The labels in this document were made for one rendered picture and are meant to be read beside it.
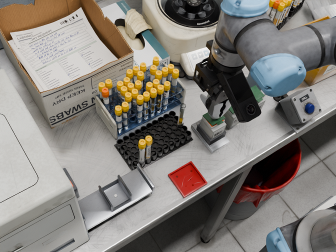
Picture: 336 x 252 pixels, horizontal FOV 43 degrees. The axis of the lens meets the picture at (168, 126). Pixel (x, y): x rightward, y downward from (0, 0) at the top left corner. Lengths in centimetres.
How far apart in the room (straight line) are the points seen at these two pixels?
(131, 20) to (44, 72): 27
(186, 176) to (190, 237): 89
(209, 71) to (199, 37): 25
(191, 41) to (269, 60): 47
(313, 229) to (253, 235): 124
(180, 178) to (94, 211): 22
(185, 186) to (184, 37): 38
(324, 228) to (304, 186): 144
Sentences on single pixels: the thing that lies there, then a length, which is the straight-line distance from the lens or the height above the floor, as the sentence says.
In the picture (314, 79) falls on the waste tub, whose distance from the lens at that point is 122.
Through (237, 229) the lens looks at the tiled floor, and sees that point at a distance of 193.
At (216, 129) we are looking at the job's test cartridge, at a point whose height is 94.
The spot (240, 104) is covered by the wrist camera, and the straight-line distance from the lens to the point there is 84.
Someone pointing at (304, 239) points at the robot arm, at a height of 115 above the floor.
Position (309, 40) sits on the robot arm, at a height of 131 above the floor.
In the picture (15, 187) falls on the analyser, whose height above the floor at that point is 117.
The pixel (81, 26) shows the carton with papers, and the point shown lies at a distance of 119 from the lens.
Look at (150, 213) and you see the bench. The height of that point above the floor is 88.
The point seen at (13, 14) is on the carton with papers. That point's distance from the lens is 117.
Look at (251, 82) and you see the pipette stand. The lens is 114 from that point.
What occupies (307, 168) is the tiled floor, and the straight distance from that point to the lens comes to 215.
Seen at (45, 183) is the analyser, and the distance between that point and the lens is 68.
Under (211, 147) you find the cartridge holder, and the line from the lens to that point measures 104.
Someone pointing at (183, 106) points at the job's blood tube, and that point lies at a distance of 99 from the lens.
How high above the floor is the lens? 179
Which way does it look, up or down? 59 degrees down
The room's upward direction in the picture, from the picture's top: 8 degrees clockwise
